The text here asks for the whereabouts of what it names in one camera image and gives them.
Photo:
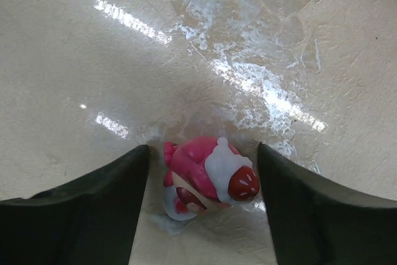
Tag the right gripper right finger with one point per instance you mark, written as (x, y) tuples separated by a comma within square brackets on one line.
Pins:
[(314, 220)]

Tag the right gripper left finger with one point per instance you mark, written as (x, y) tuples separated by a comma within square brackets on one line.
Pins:
[(89, 220)]

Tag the red white swirl toy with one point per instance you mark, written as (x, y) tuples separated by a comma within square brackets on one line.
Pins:
[(205, 174)]

